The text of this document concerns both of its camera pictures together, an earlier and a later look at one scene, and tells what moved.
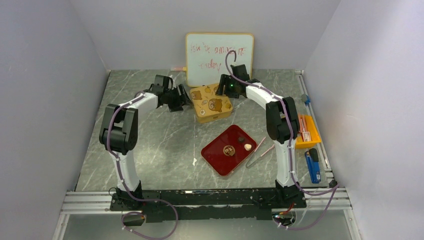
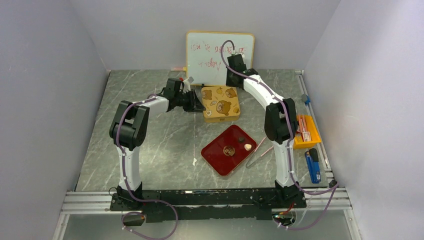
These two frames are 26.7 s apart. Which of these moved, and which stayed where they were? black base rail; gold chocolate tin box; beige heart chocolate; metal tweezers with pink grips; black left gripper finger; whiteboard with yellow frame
Moved: black left gripper finger; gold chocolate tin box
Stayed: beige heart chocolate; metal tweezers with pink grips; whiteboard with yellow frame; black base rail
